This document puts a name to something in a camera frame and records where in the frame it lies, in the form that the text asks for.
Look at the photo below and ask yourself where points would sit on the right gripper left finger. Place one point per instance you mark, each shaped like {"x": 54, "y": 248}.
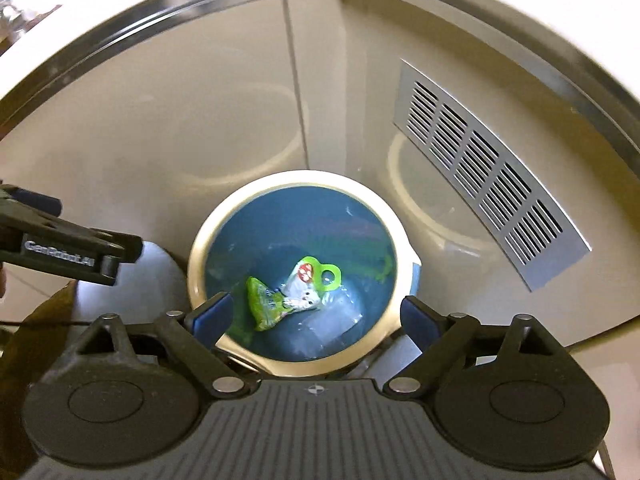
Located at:
{"x": 190, "y": 339}

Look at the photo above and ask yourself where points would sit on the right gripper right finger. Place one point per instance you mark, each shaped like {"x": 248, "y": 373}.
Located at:
{"x": 443, "y": 341}

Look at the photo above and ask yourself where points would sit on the blue trash bag liner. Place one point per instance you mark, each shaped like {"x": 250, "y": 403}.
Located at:
{"x": 269, "y": 235}

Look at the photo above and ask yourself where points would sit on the cream round trash bin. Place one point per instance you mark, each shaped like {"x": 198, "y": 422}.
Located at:
{"x": 408, "y": 267}

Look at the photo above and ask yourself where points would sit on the green snack wrapper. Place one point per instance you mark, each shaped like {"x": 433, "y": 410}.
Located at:
{"x": 266, "y": 305}

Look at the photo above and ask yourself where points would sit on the clear plastic wrapper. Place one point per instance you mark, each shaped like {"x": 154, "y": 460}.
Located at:
{"x": 336, "y": 324}

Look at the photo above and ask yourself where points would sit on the white green plastic package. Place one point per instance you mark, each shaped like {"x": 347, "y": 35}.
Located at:
{"x": 308, "y": 282}

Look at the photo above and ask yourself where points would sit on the left beige cabinet door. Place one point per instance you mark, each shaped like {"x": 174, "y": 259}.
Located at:
{"x": 152, "y": 140}

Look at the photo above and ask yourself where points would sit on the beige cabinet door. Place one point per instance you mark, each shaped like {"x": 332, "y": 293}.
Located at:
{"x": 463, "y": 268}
{"x": 152, "y": 140}

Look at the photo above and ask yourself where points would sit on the right beige cabinet door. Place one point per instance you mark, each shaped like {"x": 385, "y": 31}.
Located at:
{"x": 463, "y": 268}

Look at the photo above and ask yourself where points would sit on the silver ventilation grille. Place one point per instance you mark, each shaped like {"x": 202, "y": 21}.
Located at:
{"x": 529, "y": 225}

